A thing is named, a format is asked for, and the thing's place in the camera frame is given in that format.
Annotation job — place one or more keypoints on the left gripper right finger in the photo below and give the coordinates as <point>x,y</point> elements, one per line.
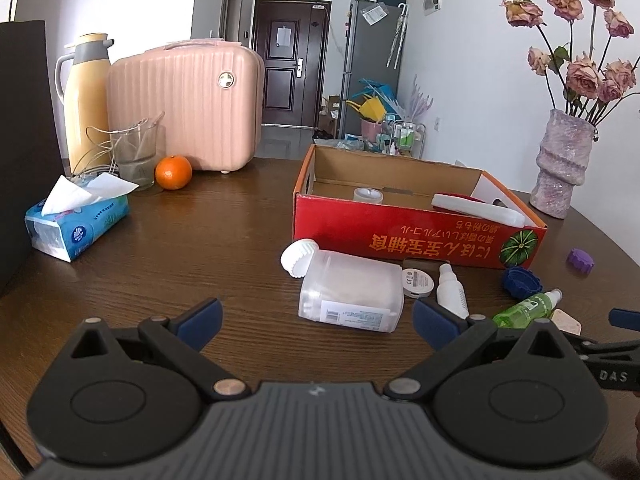
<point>457,343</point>

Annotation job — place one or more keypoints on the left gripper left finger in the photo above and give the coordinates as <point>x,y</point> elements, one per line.
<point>178,343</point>

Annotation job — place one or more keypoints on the small white spray bottle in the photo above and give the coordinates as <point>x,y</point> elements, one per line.
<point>450,292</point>

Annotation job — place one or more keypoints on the round white cosmetic tin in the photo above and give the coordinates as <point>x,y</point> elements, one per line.
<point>416,283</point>

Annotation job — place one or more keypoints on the beige yellow small box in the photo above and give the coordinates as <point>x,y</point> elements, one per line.
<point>566,322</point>

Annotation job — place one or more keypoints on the green spray bottle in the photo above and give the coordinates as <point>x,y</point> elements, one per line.
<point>528,310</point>

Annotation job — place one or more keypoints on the blue bottle cap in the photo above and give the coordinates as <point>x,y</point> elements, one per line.
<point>520,283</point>

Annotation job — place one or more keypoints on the purple bottle cap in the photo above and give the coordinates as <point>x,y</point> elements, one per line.
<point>580,260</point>

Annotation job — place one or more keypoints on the large white plastic bottle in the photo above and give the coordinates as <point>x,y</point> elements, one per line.
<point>345,290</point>

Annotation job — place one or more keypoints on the red white lint brush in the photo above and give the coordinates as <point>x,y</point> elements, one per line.
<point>490,212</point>

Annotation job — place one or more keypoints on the white tape roll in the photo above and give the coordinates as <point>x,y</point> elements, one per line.
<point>368,195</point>

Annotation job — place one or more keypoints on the blue tissue pack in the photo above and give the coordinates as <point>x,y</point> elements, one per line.
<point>75,215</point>

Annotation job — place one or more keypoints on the orange fruit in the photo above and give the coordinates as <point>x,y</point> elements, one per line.
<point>173,172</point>

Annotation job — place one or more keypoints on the red cardboard box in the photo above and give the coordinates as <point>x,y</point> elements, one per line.
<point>405,225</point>

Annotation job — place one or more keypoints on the clear glass cup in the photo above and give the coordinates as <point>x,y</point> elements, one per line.
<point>134,151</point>

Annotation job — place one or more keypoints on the black monitor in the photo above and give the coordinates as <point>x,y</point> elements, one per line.
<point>30,160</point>

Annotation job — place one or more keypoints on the pink textured vase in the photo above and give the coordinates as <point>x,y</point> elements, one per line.
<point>562,159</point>

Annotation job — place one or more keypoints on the pink suitcase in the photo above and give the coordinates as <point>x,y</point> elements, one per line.
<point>207,93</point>

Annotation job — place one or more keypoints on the yellow thermos jug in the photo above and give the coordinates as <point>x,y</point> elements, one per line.
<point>80,83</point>

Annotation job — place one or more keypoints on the dried pink roses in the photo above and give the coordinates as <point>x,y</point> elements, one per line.
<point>592,84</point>

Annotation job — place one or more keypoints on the grey refrigerator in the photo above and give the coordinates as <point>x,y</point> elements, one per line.
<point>374,41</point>

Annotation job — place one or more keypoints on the dark brown door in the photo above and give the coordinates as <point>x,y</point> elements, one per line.
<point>291,37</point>

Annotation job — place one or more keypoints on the wire storage cart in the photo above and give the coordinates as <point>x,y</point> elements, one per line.
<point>406,139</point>

